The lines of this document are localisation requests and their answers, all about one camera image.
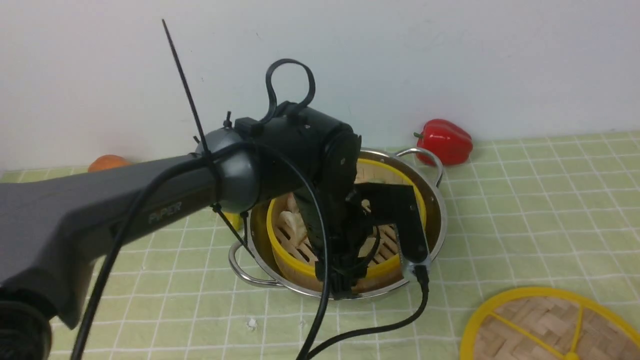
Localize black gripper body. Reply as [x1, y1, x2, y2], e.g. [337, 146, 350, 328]
[235, 102, 374, 300]

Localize yellow-rimmed bamboo steamer basket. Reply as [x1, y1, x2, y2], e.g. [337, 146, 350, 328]
[266, 157, 426, 294]

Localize yellow-rimmed woven bamboo lid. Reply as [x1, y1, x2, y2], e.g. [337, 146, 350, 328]
[459, 287, 640, 360]

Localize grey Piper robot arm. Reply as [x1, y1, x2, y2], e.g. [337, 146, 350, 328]
[1, 102, 365, 360]

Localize beige dumpling right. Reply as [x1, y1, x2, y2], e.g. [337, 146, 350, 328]
[278, 210, 307, 248]

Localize yellow banana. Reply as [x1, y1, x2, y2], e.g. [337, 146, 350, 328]
[222, 212, 243, 231]

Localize black zip tie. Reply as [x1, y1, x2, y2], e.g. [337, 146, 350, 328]
[161, 18, 250, 253]

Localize red bell pepper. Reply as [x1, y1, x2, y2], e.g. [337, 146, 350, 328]
[413, 118, 474, 167]

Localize orange-brown round fruit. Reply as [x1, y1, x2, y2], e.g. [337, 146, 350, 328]
[87, 154, 131, 173]

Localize green checkered tablecloth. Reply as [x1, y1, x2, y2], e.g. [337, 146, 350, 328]
[0, 131, 640, 360]

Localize stainless steel two-handled pot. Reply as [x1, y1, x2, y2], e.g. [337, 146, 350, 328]
[228, 147, 447, 300]

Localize black camera cable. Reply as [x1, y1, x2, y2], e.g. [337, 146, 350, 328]
[70, 141, 431, 360]

